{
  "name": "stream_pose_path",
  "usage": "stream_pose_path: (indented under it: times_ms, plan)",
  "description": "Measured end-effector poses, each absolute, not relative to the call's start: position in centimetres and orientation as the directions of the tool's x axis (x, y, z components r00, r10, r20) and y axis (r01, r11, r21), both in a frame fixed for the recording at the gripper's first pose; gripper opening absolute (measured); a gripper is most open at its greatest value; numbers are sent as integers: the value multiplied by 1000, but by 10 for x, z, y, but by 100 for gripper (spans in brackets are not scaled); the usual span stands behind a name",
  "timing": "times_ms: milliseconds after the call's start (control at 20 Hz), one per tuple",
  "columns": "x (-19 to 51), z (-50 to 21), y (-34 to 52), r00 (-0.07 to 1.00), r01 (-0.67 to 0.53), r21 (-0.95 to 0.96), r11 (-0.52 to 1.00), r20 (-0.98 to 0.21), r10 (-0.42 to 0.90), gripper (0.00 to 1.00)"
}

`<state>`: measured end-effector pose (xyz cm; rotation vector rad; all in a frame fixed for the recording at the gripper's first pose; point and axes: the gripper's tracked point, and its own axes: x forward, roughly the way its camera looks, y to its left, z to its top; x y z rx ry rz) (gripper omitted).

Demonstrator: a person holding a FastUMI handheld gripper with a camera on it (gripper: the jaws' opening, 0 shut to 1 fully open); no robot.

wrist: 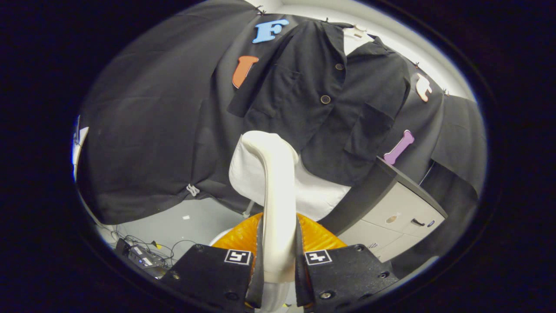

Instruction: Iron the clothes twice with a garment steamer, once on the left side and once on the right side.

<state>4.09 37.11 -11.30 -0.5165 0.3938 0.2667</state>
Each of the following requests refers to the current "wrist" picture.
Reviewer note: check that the white plastic clip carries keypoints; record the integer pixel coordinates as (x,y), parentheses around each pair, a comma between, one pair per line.
(193,190)

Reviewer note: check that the white stand pole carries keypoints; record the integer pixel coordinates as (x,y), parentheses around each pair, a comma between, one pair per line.
(248,210)

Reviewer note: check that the white clothes hanger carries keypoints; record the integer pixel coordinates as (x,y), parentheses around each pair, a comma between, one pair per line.
(358,31)

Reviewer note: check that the white shirt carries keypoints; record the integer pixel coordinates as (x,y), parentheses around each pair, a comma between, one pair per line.
(321,195)

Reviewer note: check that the grey cabinet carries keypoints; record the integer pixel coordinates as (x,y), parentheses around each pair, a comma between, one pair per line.
(404,204)

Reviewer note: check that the black blazer jacket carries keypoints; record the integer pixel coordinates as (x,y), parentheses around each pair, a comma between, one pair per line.
(304,108)

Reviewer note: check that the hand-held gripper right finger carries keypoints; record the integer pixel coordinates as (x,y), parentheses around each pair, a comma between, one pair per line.
(302,282)

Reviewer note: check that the white garment steamer base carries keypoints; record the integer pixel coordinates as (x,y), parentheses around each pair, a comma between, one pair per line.
(219,237)

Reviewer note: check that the black backdrop cloth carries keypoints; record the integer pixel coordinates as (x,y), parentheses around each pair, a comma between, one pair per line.
(152,130)

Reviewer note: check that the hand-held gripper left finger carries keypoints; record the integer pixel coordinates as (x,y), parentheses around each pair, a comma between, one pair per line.
(257,282)

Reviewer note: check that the dark power strip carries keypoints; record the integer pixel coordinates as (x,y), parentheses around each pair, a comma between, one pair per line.
(143,258)

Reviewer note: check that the white garment steamer wand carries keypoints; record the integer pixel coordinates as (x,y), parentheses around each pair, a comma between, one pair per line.
(278,208)

